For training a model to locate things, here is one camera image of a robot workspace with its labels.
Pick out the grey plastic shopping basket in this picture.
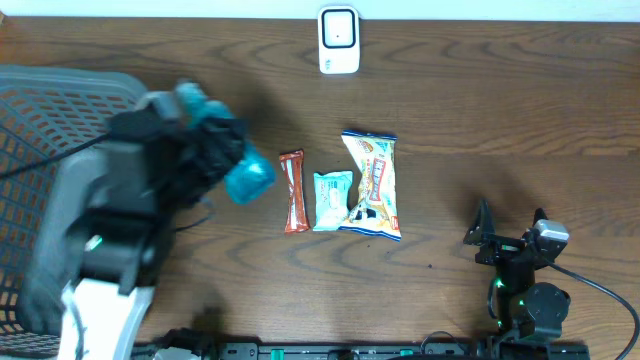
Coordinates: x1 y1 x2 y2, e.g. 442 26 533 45
1 65 147 359

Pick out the light blue wipes pack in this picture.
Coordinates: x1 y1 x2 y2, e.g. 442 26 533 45
313 171 353 231

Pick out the black left camera cable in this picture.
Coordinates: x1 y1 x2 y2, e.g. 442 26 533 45
0 132 114 181

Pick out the yellow snack bag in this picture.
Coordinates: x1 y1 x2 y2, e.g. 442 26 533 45
339 130 402 242

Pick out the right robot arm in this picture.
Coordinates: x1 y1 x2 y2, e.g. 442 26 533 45
463 200 571 359

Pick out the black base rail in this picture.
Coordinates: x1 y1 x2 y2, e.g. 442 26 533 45
132 340 591 360

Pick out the red snack bar wrapper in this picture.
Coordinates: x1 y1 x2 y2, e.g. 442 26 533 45
279 149 310 234

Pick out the teal Listerine mouthwash bottle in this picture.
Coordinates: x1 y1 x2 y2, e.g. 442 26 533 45
175 81 275 205

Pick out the white barcode scanner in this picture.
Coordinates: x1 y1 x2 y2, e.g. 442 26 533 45
317 5 361 75

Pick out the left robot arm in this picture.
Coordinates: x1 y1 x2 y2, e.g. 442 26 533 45
58 109 247 359

